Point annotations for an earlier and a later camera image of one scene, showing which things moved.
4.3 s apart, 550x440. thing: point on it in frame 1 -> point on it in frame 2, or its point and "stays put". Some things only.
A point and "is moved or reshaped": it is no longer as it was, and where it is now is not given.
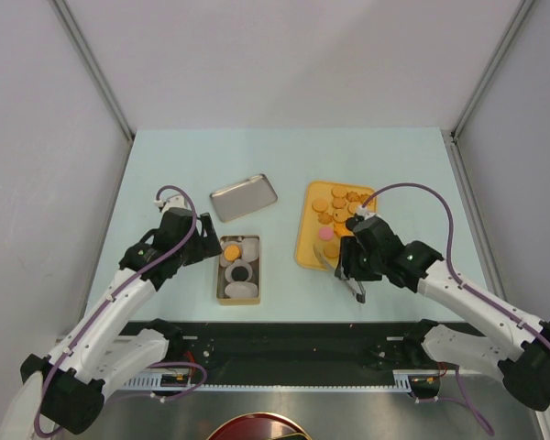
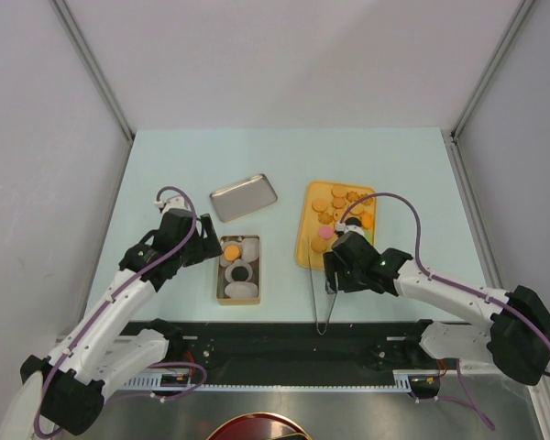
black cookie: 239,273 stays put
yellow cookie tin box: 238,280 stays put
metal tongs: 356,286 is moved or reshaped
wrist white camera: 367,214 -> 345,227
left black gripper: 205,246 stays put
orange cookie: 232,252 stays put
